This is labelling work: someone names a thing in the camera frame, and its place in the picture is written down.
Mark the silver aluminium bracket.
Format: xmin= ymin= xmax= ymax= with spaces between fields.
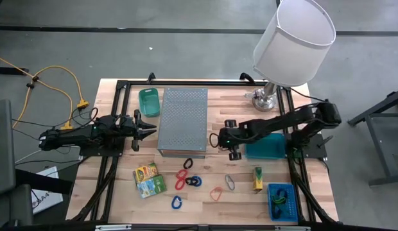
xmin=274 ymin=225 xmax=311 ymax=231
xmin=94 ymin=224 xmax=133 ymax=231

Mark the thin black cable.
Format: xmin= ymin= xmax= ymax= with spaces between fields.
xmin=290 ymin=88 xmax=329 ymax=103

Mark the black flat bar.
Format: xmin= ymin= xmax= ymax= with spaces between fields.
xmin=14 ymin=168 xmax=74 ymax=195

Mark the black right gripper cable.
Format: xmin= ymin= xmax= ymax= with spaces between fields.
xmin=209 ymin=132 xmax=221 ymax=149

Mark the teal plastic bin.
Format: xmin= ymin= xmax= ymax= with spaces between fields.
xmin=245 ymin=133 xmax=287 ymax=160

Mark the white cardboard box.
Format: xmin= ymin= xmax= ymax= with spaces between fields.
xmin=31 ymin=166 xmax=64 ymax=215

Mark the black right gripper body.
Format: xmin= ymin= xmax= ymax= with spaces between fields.
xmin=224 ymin=119 xmax=243 ymax=161

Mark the white lamp shade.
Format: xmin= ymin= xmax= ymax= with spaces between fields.
xmin=252 ymin=0 xmax=337 ymax=88

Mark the black aluminium table frame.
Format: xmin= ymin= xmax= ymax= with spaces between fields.
xmin=65 ymin=73 xmax=340 ymax=225

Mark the silver lamp base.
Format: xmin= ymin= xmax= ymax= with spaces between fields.
xmin=251 ymin=81 xmax=279 ymax=113

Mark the yellow extension cable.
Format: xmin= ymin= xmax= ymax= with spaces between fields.
xmin=31 ymin=65 xmax=90 ymax=109
xmin=0 ymin=53 xmax=74 ymax=131

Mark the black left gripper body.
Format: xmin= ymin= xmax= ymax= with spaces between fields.
xmin=121 ymin=108 xmax=144 ymax=153

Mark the green plastic bin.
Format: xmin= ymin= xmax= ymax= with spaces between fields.
xmin=138 ymin=87 xmax=162 ymax=118

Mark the grey perforated metal shelf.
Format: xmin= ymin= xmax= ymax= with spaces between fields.
xmin=157 ymin=87 xmax=209 ymax=159

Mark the black floor stand foot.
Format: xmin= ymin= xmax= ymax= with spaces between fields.
xmin=0 ymin=66 xmax=30 ymax=76

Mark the blue perforated basket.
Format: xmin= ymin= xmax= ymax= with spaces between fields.
xmin=266 ymin=182 xmax=299 ymax=223

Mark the grey rubber band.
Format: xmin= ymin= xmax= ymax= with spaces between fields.
xmin=224 ymin=174 xmax=236 ymax=192

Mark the white cable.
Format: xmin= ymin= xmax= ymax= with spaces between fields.
xmin=14 ymin=148 xmax=42 ymax=164

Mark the dark grey desk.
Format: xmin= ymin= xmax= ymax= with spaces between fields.
xmin=347 ymin=87 xmax=398 ymax=187

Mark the small yellow green crayon box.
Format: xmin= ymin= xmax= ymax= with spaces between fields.
xmin=252 ymin=166 xmax=264 ymax=193

